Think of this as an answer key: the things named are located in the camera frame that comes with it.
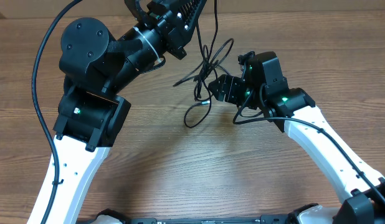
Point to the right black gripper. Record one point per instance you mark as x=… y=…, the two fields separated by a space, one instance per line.
x=228 y=84

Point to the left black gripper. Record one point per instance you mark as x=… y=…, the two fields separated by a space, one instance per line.
x=175 y=32

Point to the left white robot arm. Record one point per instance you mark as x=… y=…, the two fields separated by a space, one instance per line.
x=91 y=112

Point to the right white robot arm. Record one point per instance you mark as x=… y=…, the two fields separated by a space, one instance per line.
x=359 y=188

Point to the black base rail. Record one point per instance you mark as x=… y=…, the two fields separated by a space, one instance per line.
x=263 y=219

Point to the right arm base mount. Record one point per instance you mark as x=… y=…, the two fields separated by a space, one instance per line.
x=312 y=214

